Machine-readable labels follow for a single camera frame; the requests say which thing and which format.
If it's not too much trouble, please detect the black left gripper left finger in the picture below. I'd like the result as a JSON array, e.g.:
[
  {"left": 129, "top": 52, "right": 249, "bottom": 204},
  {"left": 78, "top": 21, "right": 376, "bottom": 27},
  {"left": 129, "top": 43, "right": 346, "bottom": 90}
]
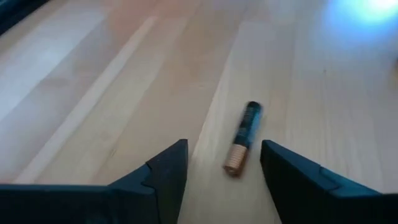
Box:
[{"left": 0, "top": 138, "right": 189, "bottom": 224}]

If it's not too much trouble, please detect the black copper battery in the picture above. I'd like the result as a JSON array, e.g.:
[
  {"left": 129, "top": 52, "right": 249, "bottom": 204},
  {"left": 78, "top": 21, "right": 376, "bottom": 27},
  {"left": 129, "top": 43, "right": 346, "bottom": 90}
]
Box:
[{"left": 222, "top": 100, "right": 264, "bottom": 179}]

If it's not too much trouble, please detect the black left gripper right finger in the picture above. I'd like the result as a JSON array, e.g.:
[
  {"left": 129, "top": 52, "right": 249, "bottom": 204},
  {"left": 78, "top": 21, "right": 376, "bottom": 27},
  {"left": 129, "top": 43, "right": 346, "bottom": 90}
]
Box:
[{"left": 260, "top": 139, "right": 398, "bottom": 224}]

